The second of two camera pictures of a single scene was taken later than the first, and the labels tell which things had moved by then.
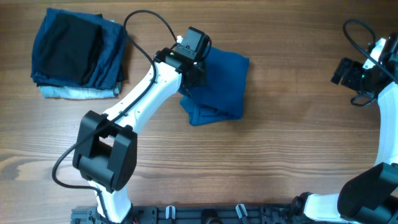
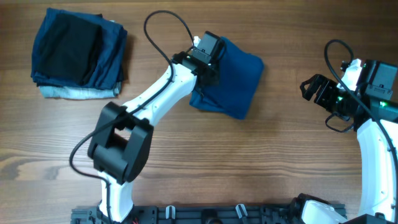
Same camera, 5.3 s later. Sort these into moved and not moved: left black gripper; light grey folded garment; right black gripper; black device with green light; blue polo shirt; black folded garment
Moved: left black gripper; blue polo shirt; right black gripper
Not moved: black folded garment; light grey folded garment; black device with green light
